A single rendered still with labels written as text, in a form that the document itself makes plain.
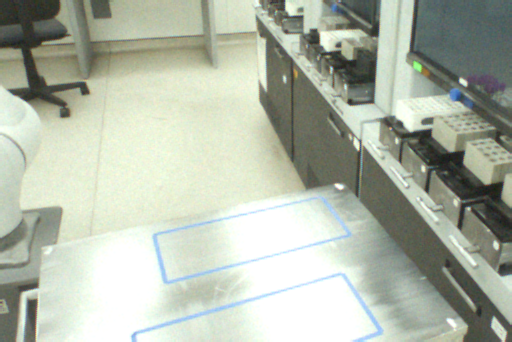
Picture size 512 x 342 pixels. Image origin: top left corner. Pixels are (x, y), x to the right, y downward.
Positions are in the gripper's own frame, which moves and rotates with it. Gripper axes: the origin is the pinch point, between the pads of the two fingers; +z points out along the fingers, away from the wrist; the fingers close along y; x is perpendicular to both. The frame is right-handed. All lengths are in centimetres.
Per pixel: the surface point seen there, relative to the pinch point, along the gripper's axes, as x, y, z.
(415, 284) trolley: 44, 49, 38
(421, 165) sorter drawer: 66, 9, 40
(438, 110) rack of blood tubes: 78, -6, 34
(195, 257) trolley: 10, 31, 38
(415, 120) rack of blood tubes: 71, -5, 35
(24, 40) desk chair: -64, -233, 71
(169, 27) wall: 21, -360, 102
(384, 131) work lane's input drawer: 66, -13, 42
